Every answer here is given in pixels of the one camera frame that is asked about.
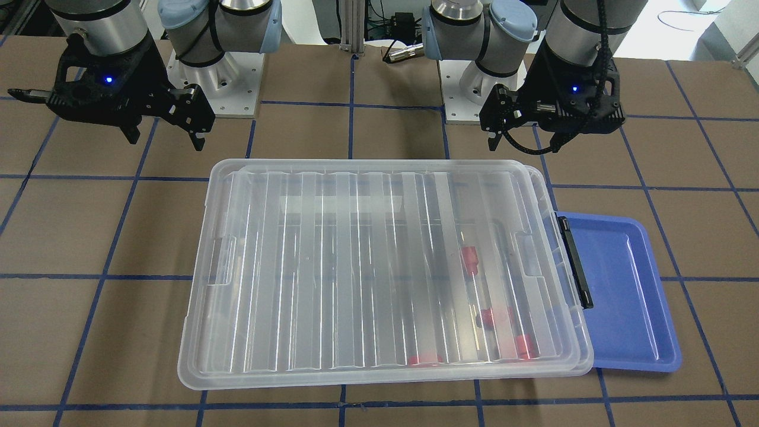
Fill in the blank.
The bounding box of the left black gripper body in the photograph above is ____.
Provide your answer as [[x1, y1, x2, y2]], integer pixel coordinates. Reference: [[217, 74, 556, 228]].
[[480, 47, 627, 156]]

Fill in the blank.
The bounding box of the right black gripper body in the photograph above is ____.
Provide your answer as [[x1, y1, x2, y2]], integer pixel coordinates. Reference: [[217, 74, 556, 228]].
[[46, 34, 216, 144]]

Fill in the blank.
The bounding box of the red block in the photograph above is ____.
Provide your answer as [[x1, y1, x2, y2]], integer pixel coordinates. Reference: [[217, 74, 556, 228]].
[[514, 333, 539, 360], [461, 246, 479, 276], [407, 352, 444, 368]]

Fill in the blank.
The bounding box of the clear plastic box lid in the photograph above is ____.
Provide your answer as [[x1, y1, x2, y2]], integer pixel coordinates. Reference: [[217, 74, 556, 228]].
[[178, 159, 594, 391]]

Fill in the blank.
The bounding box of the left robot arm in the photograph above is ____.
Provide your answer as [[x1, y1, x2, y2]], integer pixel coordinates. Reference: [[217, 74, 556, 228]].
[[421, 1, 646, 156]]

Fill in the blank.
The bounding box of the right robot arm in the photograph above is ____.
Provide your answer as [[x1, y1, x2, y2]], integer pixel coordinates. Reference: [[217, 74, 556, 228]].
[[8, 1, 283, 151]]

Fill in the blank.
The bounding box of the blue plastic tray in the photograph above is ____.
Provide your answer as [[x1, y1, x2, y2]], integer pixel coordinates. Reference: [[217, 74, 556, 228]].
[[557, 211, 681, 373]]

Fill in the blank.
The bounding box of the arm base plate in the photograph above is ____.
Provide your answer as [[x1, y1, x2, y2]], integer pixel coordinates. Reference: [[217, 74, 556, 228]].
[[167, 52, 266, 119], [438, 60, 527, 125]]

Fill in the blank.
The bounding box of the black box latch handle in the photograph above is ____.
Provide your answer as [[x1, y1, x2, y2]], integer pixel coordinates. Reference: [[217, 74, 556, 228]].
[[557, 215, 594, 309]]

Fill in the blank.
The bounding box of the aluminium frame post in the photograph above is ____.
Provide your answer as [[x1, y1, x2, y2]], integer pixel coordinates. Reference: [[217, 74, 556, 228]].
[[338, 0, 366, 57]]

